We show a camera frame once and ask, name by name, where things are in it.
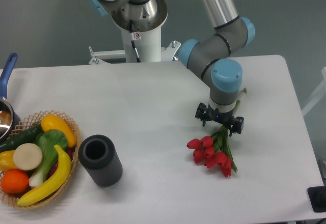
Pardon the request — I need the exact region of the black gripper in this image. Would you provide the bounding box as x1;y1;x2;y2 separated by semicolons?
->
195;103;244;136

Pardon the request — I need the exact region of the red tulip bouquet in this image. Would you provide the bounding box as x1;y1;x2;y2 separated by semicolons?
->
186;88;248;178

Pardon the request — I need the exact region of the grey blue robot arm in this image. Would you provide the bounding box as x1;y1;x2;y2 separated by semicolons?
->
88;0;255;134

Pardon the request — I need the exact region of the black device at edge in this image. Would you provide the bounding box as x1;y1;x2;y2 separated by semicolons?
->
307;186;325;213

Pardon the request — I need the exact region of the dark grey ribbed vase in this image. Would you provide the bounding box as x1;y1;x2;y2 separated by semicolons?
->
78;134;123;187

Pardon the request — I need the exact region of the dark red fruit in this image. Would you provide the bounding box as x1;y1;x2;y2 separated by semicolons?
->
48;148;74;177

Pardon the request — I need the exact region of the yellow banana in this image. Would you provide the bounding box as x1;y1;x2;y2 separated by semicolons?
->
17;145;71;207

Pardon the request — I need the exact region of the yellow lemon squash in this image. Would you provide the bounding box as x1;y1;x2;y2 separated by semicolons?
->
41;114;77;148

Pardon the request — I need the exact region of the green bok choy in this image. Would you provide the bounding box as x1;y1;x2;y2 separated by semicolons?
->
29;129;68;188

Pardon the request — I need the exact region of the woven wicker basket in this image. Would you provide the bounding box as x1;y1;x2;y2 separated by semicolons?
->
1;110;82;209

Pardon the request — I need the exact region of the dark green cucumber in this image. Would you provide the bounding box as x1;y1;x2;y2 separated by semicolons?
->
1;124;43;153

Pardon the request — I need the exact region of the beige round slice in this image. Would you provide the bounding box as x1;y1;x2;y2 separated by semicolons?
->
13;143;43;171

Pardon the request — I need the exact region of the orange fruit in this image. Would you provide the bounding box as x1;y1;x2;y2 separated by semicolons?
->
1;170;29;194

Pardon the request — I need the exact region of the yellow bell pepper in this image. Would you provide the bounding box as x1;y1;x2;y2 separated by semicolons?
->
0;150;18;172

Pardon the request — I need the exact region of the white frame at right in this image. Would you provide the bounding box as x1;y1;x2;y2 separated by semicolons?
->
302;67;325;117

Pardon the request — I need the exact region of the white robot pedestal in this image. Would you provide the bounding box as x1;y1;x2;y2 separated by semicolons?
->
88;0;182;65

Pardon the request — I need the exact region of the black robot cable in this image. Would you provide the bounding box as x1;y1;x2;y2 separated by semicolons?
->
128;19;142;63

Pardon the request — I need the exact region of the blue handled saucepan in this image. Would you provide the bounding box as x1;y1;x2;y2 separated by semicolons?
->
1;53;20;143

